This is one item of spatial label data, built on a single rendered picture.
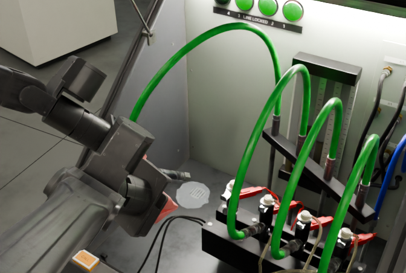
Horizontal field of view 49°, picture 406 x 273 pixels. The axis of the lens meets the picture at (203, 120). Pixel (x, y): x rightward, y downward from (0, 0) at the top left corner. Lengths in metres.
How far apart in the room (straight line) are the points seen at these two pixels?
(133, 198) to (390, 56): 0.60
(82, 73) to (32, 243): 0.49
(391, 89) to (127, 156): 0.63
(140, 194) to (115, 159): 0.10
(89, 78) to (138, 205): 0.25
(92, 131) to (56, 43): 3.06
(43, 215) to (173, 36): 0.82
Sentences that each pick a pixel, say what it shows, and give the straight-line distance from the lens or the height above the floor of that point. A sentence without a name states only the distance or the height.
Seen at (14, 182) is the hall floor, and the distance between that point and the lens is 2.77.
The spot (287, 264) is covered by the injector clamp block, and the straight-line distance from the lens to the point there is 0.97.
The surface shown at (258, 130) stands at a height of 1.32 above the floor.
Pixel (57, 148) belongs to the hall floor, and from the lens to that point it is 2.93.
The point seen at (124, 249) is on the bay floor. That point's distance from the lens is 1.19.
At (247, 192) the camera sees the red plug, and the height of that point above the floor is 1.07.
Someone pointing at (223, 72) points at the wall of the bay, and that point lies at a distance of 1.17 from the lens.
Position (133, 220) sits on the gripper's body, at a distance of 0.68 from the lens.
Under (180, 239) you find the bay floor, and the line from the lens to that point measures 1.19.
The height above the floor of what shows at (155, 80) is 1.36.
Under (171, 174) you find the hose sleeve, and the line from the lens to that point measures 0.92.
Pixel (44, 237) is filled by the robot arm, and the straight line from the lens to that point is 0.34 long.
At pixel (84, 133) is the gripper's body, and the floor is 1.29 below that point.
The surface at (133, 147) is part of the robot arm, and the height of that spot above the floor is 1.40.
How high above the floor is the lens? 1.75
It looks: 35 degrees down
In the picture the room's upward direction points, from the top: straight up
